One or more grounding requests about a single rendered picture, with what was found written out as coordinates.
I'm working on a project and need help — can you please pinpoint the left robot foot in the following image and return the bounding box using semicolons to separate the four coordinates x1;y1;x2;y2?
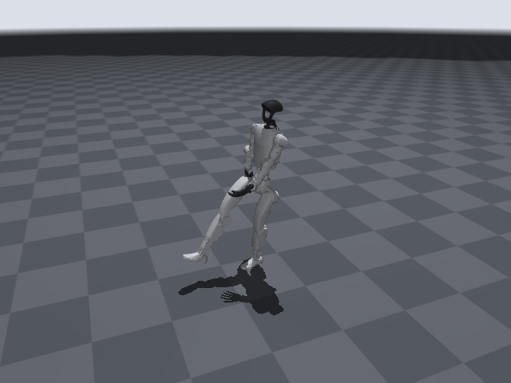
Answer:
240;256;263;270

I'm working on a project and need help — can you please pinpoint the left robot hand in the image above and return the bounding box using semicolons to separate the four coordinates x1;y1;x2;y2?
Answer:
228;184;254;197

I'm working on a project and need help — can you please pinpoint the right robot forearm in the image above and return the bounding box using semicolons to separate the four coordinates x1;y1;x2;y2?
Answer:
244;153;253;175

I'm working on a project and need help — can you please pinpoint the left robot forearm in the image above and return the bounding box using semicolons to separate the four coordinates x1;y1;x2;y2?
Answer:
250;162;271;192

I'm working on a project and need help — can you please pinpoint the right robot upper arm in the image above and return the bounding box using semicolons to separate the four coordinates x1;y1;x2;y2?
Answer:
244;124;259;156

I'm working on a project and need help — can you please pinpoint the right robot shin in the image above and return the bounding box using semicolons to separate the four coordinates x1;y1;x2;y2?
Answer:
198;214;225;257

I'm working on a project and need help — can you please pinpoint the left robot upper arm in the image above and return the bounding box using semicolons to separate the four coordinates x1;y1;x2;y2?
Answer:
260;133;287;167

